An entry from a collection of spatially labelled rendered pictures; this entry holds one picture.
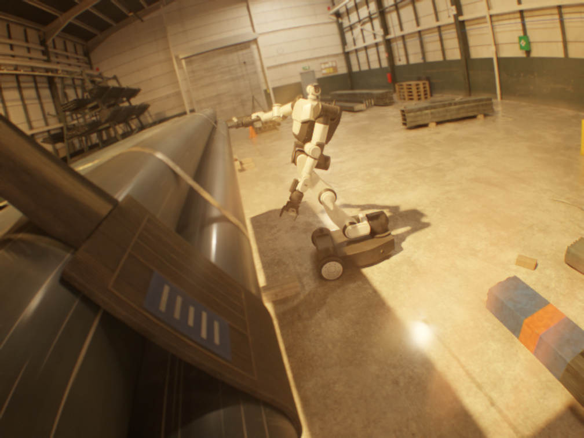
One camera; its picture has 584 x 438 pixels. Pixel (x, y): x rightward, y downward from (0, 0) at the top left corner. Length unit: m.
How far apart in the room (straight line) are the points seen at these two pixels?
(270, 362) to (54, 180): 0.23
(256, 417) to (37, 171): 0.24
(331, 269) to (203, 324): 2.25
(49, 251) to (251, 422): 0.17
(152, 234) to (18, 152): 0.14
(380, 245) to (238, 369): 2.36
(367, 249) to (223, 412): 2.34
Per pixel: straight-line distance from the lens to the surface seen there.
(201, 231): 0.47
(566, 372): 1.86
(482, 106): 8.53
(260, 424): 0.23
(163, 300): 0.23
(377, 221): 2.60
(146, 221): 0.30
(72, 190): 0.26
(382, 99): 12.34
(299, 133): 2.25
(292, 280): 2.46
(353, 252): 2.49
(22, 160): 0.27
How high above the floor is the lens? 1.48
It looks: 24 degrees down
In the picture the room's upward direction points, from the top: 14 degrees counter-clockwise
